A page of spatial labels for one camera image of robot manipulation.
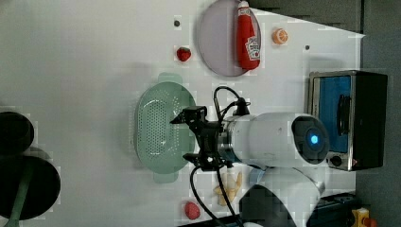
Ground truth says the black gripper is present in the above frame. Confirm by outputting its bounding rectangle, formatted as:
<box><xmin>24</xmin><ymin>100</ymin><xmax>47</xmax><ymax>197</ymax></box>
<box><xmin>170</xmin><ymin>106</ymin><xmax>224</xmax><ymax>171</ymax></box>

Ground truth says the green plastic strainer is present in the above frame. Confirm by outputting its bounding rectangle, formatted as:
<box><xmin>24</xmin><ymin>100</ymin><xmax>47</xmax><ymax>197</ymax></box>
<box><xmin>133</xmin><ymin>73</ymin><xmax>196</xmax><ymax>183</ymax></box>

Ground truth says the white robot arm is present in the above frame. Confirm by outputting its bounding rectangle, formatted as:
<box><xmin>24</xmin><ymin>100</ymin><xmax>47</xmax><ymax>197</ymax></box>
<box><xmin>171</xmin><ymin>106</ymin><xmax>329</xmax><ymax>227</ymax></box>

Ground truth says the peeled toy banana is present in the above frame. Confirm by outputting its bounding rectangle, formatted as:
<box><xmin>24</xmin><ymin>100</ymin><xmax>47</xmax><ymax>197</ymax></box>
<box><xmin>214</xmin><ymin>171</ymin><xmax>242</xmax><ymax>206</ymax></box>

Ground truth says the pink toy strawberry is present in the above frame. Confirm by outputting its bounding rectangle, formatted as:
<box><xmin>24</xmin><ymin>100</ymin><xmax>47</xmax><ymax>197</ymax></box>
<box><xmin>184</xmin><ymin>201</ymin><xmax>201</xmax><ymax>220</ymax></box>

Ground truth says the blue plastic cup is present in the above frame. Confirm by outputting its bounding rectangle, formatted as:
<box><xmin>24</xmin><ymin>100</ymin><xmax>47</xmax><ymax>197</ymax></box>
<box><xmin>249</xmin><ymin>168</ymin><xmax>265</xmax><ymax>185</ymax></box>

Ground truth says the red toy strawberry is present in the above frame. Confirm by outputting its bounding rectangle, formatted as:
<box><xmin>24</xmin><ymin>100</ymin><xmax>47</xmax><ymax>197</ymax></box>
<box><xmin>176</xmin><ymin>46</ymin><xmax>192</xmax><ymax>62</ymax></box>

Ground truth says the lilac round plate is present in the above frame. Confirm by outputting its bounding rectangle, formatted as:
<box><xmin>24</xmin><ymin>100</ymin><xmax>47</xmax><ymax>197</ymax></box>
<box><xmin>197</xmin><ymin>0</ymin><xmax>261</xmax><ymax>77</ymax></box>

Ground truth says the red ketchup bottle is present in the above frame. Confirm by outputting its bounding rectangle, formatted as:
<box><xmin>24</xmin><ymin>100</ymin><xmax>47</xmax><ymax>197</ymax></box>
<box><xmin>236</xmin><ymin>1</ymin><xmax>260</xmax><ymax>70</ymax></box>

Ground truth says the orange half toy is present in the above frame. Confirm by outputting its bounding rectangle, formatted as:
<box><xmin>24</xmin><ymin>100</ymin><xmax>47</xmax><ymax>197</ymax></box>
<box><xmin>272</xmin><ymin>28</ymin><xmax>288</xmax><ymax>44</ymax></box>

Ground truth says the black round base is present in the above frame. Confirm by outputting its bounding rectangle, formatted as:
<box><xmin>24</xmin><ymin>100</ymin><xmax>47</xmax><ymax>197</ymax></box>
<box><xmin>0</xmin><ymin>156</ymin><xmax>61</xmax><ymax>220</ymax></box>

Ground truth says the black toaster oven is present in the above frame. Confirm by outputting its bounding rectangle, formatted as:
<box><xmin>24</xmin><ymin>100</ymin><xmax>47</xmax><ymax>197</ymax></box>
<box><xmin>308</xmin><ymin>70</ymin><xmax>388</xmax><ymax>171</ymax></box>

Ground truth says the black round weight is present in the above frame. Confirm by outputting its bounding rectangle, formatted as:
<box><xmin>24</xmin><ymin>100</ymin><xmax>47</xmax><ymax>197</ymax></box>
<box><xmin>0</xmin><ymin>112</ymin><xmax>34</xmax><ymax>156</ymax></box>

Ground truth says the yellow clamp block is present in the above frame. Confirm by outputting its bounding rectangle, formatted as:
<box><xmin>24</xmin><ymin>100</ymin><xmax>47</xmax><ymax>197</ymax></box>
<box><xmin>352</xmin><ymin>208</ymin><xmax>377</xmax><ymax>227</ymax></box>

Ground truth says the green strap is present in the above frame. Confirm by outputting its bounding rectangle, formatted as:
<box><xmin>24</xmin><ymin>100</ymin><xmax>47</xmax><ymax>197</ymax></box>
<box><xmin>3</xmin><ymin>160</ymin><xmax>34</xmax><ymax>227</ymax></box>

